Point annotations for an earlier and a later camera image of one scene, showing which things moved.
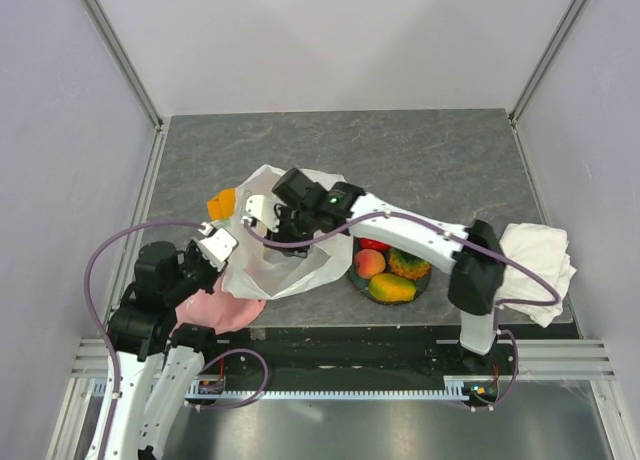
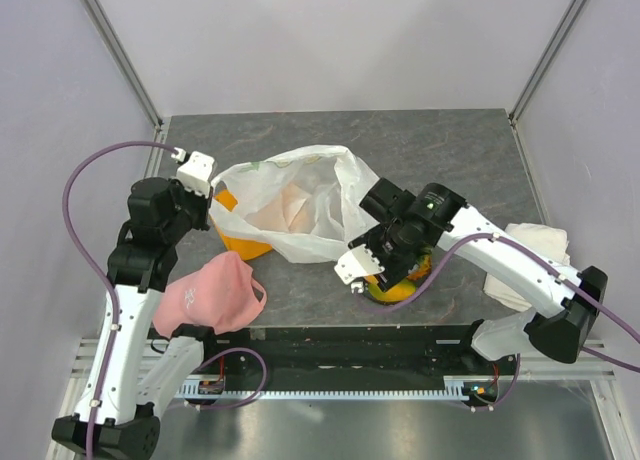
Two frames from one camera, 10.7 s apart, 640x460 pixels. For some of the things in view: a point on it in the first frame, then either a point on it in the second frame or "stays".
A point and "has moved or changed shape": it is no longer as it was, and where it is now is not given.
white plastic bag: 255,271 has moved or changed shape
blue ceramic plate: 363,284 stays
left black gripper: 194,250 to 203,202
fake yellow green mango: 390,288 stays
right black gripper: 294,250 to 394,271
